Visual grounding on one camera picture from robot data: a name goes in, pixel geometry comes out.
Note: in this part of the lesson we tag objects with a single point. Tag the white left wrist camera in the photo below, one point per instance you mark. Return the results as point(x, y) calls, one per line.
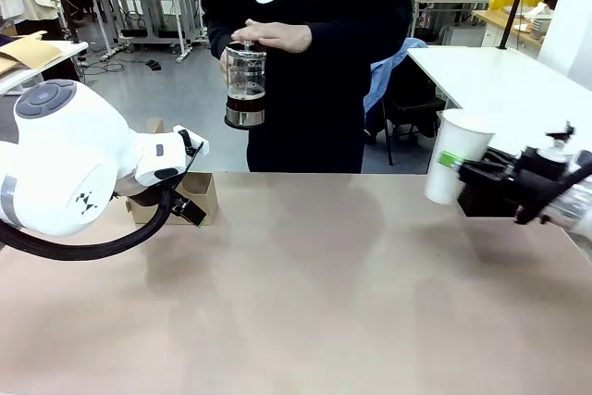
point(192, 141)

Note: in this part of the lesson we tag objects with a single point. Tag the person's right hand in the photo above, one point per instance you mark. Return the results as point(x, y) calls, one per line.
point(224, 66)

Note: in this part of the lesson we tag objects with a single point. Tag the white side table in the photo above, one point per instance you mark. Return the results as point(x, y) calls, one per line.
point(485, 80)

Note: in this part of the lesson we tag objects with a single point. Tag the black open box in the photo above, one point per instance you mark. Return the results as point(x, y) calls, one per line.
point(485, 205)

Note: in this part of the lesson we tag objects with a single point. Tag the brown cardboard sheets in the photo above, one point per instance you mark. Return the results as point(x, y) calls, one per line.
point(28, 50)

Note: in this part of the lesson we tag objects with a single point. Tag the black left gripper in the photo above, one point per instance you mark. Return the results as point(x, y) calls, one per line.
point(139, 193)

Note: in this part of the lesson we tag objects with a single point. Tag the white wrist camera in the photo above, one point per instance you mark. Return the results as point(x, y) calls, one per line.
point(559, 136)
point(192, 141)

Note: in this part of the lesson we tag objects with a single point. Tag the grey stacked cups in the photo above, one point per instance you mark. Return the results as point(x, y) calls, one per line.
point(538, 27)

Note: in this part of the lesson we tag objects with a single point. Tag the wooden background table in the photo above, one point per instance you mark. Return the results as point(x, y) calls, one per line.
point(495, 19)

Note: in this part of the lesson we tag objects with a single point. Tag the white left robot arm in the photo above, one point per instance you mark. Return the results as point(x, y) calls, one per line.
point(69, 159)

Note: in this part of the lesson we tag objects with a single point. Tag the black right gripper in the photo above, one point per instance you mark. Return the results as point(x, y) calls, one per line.
point(541, 182)

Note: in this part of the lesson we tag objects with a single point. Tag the person's left hand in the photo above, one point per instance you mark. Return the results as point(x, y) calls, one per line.
point(277, 36)

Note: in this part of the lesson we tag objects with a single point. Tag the black tripod pole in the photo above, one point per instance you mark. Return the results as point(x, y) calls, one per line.
point(511, 16)

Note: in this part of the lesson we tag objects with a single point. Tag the blue cloth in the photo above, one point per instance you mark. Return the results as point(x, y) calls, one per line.
point(379, 80)

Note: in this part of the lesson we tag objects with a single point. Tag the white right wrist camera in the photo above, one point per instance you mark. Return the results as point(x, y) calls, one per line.
point(559, 136)

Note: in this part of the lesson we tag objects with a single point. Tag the person in black hoodie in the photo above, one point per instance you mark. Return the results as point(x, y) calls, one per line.
point(314, 113)

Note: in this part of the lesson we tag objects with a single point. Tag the white table with cardboard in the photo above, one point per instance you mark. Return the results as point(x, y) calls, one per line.
point(74, 47)

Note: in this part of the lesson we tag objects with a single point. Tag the glass french press with coffee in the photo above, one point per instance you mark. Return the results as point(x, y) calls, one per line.
point(245, 108)

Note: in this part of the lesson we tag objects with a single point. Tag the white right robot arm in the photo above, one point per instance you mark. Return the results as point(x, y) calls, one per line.
point(578, 210)

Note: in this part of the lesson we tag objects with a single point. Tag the white paper cup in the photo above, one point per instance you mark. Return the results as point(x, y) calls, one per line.
point(455, 136)

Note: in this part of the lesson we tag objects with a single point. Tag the brown cardboard cup carrier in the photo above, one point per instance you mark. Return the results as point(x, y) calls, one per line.
point(203, 196)

